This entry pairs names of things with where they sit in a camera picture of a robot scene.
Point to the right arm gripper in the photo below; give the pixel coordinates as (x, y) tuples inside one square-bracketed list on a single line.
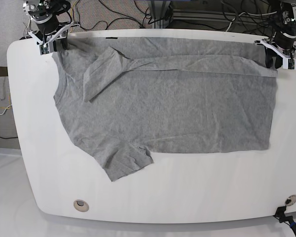
[(61, 34)]

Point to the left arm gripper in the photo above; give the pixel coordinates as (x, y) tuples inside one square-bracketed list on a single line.
[(279, 48)]

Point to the grey t-shirt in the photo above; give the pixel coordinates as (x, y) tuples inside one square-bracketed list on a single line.
[(119, 100)]

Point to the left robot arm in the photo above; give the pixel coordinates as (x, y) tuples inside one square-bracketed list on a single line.
[(103, 27)]

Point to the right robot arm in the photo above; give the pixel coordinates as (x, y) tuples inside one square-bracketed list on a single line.
[(53, 21)]

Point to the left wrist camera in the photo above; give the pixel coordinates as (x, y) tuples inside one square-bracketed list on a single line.
[(289, 63)]

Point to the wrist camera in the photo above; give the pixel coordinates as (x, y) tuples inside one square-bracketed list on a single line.
[(46, 48), (289, 63)]

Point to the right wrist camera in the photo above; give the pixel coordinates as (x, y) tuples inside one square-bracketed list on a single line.
[(46, 48)]

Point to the black aluminium frame rail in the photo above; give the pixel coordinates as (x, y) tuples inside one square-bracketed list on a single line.
[(200, 15)]

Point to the table cable grommet right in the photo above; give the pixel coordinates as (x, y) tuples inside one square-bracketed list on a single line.
[(291, 200)]

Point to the table cable grommet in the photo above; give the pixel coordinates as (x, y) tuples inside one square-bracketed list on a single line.
[(81, 205), (291, 200)]

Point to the black clamp with cable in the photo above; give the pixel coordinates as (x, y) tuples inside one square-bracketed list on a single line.
[(283, 218)]

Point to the table cable grommet left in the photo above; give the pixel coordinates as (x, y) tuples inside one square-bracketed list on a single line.
[(81, 205)]

